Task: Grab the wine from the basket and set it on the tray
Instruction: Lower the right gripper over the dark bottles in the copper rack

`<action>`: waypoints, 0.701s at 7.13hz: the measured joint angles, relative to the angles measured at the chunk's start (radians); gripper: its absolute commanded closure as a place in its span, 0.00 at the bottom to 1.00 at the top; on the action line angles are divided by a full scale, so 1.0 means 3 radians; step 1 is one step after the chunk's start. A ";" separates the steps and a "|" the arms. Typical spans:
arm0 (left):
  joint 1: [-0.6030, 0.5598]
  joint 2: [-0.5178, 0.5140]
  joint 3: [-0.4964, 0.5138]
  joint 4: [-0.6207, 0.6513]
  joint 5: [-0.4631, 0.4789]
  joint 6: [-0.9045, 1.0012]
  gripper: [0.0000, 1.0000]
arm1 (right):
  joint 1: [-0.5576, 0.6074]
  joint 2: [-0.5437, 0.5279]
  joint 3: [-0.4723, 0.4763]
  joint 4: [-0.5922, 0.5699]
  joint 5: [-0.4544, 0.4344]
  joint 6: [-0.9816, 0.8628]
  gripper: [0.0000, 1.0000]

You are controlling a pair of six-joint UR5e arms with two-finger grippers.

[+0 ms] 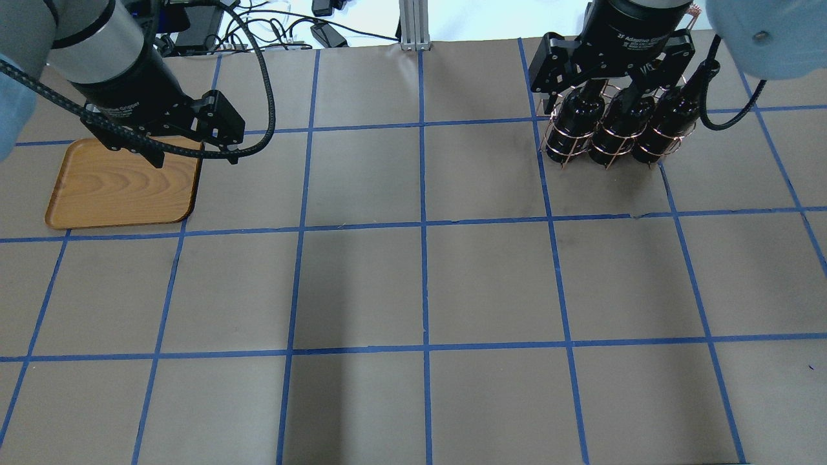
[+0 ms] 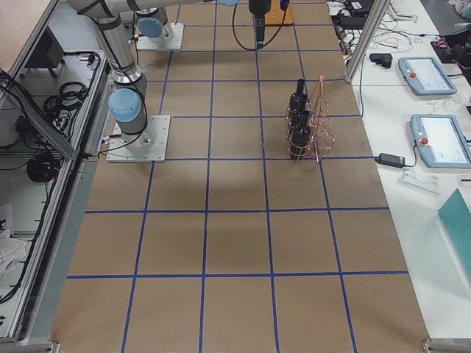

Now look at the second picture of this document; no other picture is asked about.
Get copper wire bottle basket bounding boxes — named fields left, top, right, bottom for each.
left=285, top=75, right=335, bottom=161

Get aluminium frame post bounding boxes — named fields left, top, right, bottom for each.
left=344, top=0, right=389, bottom=84

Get teach pendant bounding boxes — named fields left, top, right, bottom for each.
left=398, top=57, right=457, bottom=96
left=411, top=114, right=470, bottom=168

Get wooden tray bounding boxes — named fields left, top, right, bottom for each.
left=265, top=0, right=294, bottom=26

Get clear acrylic stand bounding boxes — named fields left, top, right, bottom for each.
left=398, top=168, right=440, bottom=195

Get coiled black cables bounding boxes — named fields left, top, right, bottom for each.
left=43, top=81, right=89, bottom=122

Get black power adapter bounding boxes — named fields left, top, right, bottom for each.
left=375, top=153, right=406, bottom=168

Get dark wine bottle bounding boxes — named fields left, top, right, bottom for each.
left=290, top=110, right=311, bottom=160
left=288, top=110, right=310, bottom=128
left=288, top=79, right=308, bottom=112

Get dark wine bottle front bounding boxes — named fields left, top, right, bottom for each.
left=290, top=110, right=311, bottom=160

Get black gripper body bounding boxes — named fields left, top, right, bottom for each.
left=249, top=0, right=272, bottom=17

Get white cloth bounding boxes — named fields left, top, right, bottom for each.
left=0, top=204, right=27, bottom=284

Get teal book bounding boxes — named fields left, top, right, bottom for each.
left=438, top=189, right=471, bottom=278

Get lower teach pendant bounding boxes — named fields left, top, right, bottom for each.
left=411, top=114, right=470, bottom=168

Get upper teach pendant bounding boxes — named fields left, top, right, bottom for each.
left=398, top=57, right=457, bottom=96

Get small black camera device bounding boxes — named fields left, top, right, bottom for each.
left=369, top=53, right=392, bottom=68

